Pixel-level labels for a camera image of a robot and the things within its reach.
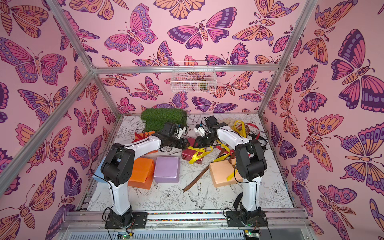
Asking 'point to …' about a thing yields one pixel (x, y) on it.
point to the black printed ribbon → (238, 201)
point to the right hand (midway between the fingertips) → (197, 144)
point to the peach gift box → (224, 173)
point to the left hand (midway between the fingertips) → (188, 142)
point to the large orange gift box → (142, 173)
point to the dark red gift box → (187, 154)
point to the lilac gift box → (167, 169)
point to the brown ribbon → (231, 158)
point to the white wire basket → (193, 77)
